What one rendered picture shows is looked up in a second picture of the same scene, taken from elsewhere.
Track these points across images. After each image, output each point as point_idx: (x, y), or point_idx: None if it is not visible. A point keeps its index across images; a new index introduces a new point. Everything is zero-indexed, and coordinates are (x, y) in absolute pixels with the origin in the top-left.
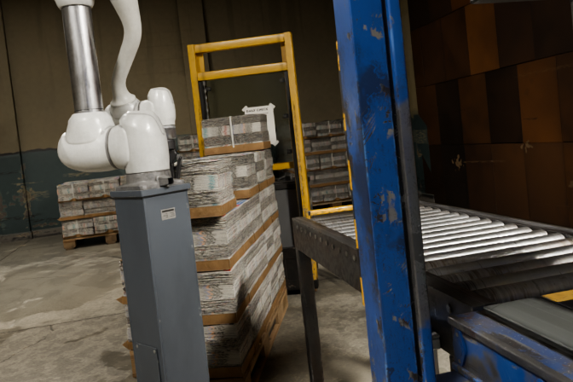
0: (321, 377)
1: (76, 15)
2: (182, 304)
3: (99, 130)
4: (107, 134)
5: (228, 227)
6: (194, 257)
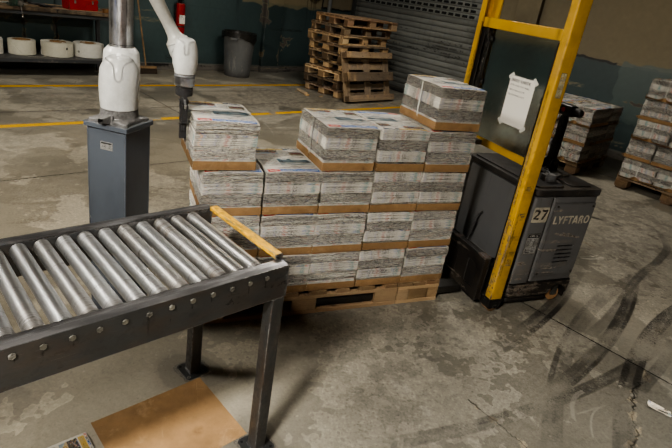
0: (190, 344)
1: None
2: (110, 216)
3: None
4: None
5: (213, 183)
6: (124, 188)
